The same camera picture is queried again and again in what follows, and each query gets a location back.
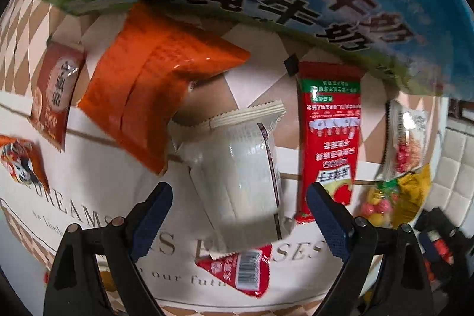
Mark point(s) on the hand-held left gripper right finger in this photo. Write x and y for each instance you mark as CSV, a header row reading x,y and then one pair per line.
x,y
330,218

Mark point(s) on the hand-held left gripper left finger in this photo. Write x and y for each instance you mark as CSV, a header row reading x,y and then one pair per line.
x,y
151,225

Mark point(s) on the white snack packet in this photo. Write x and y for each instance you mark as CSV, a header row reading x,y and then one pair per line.
x,y
240,171

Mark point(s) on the brown-red biscuit packet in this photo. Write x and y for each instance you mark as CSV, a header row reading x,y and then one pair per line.
x,y
52,94

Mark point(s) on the colourful candy packet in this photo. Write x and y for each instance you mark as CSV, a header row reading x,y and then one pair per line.
x,y
374,206

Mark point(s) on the checkered printed tablecloth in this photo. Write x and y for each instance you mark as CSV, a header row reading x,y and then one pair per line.
x,y
111,197

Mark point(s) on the yellow snack packet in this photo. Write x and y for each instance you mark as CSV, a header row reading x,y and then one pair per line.
x,y
411,197

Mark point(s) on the long red sauce packet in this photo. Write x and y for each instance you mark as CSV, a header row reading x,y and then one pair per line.
x,y
329,138

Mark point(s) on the white quilted cushion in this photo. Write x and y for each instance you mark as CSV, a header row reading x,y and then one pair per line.
x,y
457,160

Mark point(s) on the small red barcode packet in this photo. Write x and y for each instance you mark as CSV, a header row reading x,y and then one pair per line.
x,y
237,269

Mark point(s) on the clear packet with red print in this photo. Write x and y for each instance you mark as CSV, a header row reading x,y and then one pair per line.
x,y
407,142

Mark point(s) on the orange snack packet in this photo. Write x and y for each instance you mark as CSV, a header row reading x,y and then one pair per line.
x,y
140,79

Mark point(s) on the orange panda print packet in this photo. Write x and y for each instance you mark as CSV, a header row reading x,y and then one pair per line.
x,y
18,160

